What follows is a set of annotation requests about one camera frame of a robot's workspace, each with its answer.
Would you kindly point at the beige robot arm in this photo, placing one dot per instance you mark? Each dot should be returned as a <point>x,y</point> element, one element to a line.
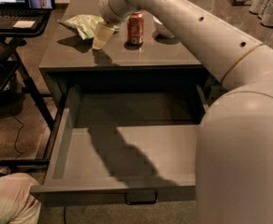
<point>234,151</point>

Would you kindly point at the orange soda can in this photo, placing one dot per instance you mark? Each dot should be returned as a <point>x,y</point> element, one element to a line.
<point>135,28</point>

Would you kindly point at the person's knee in beige trousers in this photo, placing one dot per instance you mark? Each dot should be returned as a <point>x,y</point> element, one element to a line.
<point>17,204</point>

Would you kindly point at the metal drawer handle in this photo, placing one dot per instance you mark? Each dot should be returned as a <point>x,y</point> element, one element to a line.
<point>141,197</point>

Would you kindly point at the black laptop stand cart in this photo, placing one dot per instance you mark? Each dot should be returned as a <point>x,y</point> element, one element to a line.
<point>12,63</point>

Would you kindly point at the smartphone on stand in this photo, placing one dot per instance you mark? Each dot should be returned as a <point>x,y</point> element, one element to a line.
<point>40,4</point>

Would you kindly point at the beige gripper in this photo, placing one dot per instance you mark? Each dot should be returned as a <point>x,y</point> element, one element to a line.
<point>106,10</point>

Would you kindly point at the white ceramic bowl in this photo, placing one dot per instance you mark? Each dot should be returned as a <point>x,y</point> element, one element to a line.
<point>160,28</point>

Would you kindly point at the black laptop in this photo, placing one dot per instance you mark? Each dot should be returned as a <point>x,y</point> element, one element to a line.
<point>10,6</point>

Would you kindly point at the yellow sticky note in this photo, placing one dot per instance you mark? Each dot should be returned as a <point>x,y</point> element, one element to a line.
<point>23,24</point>

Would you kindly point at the open grey top drawer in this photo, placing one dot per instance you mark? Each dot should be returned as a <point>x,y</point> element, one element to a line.
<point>109,144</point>

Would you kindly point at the green jalapeno chip bag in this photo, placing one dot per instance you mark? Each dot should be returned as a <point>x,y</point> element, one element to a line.
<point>82,25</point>

